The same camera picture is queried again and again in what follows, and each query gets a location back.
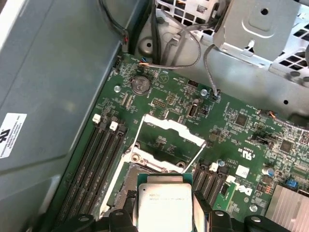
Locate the silver drive cage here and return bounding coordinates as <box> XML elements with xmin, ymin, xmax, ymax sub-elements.
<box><xmin>154</xmin><ymin>0</ymin><xmax>309</xmax><ymax>82</ymax></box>

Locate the metal socket cover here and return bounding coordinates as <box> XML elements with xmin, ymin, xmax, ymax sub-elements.
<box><xmin>130</xmin><ymin>113</ymin><xmax>208</xmax><ymax>174</ymax></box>

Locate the thick black cable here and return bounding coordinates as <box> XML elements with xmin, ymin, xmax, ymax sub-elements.
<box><xmin>149</xmin><ymin>0</ymin><xmax>162</xmax><ymax>67</ymax></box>

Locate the white printed label sticker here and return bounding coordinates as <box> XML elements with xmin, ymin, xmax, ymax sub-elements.
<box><xmin>0</xmin><ymin>112</ymin><xmax>28</xmax><ymax>160</ymax></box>

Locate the green motherboard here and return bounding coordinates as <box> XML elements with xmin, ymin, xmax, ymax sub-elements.
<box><xmin>52</xmin><ymin>53</ymin><xmax>309</xmax><ymax>232</ymax></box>

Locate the round coin battery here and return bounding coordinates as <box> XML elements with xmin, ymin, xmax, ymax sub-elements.
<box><xmin>131</xmin><ymin>74</ymin><xmax>152</xmax><ymax>95</ymax></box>

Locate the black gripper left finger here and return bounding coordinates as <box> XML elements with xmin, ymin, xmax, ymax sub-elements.
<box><xmin>52</xmin><ymin>190</ymin><xmax>138</xmax><ymax>232</ymax></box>

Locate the silver CPU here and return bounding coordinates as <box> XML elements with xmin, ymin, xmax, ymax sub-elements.
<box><xmin>136</xmin><ymin>173</ymin><xmax>194</xmax><ymax>232</ymax></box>

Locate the silver chipset heatsink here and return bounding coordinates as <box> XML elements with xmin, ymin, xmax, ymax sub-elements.
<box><xmin>265</xmin><ymin>184</ymin><xmax>309</xmax><ymax>232</ymax></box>

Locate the black PC case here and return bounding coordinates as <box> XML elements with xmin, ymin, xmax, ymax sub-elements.
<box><xmin>0</xmin><ymin>0</ymin><xmax>309</xmax><ymax>232</ymax></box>

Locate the grey sleeved cable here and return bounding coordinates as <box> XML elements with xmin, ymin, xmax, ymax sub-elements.
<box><xmin>202</xmin><ymin>43</ymin><xmax>222</xmax><ymax>98</ymax></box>
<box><xmin>139</xmin><ymin>24</ymin><xmax>202</xmax><ymax>70</ymax></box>

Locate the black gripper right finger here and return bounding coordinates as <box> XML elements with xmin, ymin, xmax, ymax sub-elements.
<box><xmin>193</xmin><ymin>190</ymin><xmax>275</xmax><ymax>232</ymax></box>

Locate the black-clipped RAM slot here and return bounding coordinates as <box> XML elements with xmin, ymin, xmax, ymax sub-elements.
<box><xmin>210</xmin><ymin>168</ymin><xmax>227</xmax><ymax>208</ymax></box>
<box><xmin>194</xmin><ymin>163</ymin><xmax>210</xmax><ymax>194</ymax></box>
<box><xmin>67</xmin><ymin>120</ymin><xmax>109</xmax><ymax>232</ymax></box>
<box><xmin>89</xmin><ymin>127</ymin><xmax>128</xmax><ymax>232</ymax></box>

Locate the CPU socket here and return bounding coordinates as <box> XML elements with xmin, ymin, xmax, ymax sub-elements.
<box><xmin>98</xmin><ymin>145</ymin><xmax>196</xmax><ymax>232</ymax></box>

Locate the silver internal USB port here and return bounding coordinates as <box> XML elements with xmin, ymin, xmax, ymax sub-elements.
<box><xmin>188</xmin><ymin>103</ymin><xmax>201</xmax><ymax>119</ymax></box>

